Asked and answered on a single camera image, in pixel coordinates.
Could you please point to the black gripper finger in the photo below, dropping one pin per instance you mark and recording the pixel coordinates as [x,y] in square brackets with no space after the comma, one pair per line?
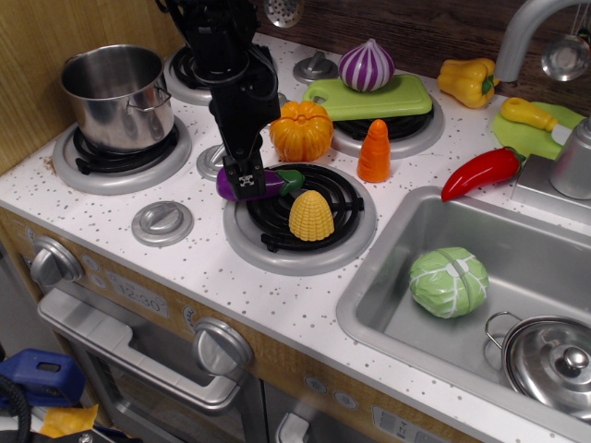
[244,179]

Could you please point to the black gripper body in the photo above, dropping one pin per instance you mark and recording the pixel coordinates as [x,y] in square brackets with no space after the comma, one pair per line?
[239,126]

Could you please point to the purple toy eggplant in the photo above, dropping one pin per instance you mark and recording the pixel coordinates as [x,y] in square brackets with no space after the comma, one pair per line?
[278,183]

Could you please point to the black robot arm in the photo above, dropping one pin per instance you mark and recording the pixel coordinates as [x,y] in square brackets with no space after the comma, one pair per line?
[228,23]

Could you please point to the stainless steel pot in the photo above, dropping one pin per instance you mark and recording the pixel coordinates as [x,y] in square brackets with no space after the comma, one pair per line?
[119,97]

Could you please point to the small steel lidded pot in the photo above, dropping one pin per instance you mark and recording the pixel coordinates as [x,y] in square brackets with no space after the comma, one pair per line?
[546,358]

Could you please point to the silver stovetop knob upper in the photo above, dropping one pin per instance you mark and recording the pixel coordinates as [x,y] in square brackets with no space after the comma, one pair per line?
[282,99]

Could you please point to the silver stovetop knob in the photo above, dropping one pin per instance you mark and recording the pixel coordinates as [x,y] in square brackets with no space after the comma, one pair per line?
[315,67]
[162,223]
[282,99]
[210,162]

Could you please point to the silver stovetop knob middle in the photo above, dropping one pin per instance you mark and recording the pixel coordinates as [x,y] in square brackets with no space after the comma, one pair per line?
[210,162]

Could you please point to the front centre stove burner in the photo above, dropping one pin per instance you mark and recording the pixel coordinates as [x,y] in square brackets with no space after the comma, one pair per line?
[258,230]

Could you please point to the stove burner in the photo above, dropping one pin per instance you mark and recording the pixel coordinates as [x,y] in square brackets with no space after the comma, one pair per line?
[79,165]
[258,230]
[408,135]
[177,83]

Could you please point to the orange toy pumpkin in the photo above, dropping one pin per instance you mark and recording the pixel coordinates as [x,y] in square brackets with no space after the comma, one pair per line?
[303,133]

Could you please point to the back left stove burner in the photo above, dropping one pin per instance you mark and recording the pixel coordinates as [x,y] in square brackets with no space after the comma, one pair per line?
[177,83]

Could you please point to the yellow toy corn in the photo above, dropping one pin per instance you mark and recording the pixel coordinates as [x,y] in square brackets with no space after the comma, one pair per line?
[310,217]

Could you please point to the silver stovetop knob back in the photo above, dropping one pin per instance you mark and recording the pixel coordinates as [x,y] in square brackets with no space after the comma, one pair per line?
[315,67]

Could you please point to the hanging perforated steel spoon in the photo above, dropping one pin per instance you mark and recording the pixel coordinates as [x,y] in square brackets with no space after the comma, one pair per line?
[284,14]

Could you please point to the silver stovetop knob front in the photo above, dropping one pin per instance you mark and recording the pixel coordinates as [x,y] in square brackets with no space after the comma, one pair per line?
[162,223]

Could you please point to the purple striped toy onion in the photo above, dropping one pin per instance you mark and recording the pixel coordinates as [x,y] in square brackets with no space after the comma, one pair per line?
[367,67]

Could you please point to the orange toy carrot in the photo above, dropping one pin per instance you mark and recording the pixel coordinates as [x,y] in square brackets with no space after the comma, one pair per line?
[374,163]

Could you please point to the front left stove burner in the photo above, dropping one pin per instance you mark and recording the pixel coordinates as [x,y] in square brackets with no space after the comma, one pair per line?
[79,165]

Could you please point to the green toy cutting board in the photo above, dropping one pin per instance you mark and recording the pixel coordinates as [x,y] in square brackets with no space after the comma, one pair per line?
[404,95]

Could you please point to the back right stove burner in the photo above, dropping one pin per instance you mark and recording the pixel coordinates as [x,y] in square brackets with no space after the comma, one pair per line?
[408,135]

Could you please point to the silver oven knob right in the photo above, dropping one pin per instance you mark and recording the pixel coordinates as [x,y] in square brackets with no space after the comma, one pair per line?
[219,349]

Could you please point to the silver oven knob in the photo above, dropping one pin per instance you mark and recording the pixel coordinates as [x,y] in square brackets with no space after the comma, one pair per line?
[53,263]
[219,349]

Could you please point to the silver oven knob left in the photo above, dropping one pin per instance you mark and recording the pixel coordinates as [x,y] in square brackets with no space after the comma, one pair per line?
[53,263]

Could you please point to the green toy cabbage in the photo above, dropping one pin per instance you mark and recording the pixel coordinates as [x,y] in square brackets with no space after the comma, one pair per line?
[449,282]

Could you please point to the yellow toy bell pepper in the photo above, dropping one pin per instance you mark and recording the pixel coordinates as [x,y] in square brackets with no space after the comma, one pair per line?
[471,82]

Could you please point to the red toy chili pepper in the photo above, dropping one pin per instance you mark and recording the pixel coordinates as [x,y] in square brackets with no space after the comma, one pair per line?
[488,168]

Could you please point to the silver sink basin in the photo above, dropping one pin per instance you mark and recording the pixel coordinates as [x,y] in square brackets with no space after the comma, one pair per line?
[493,301]

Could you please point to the silver oven door handle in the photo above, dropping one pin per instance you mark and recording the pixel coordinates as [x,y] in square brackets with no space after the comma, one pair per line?
[111,340]

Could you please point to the toy knife yellow handle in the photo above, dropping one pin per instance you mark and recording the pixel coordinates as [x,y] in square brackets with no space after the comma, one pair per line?
[521,111]

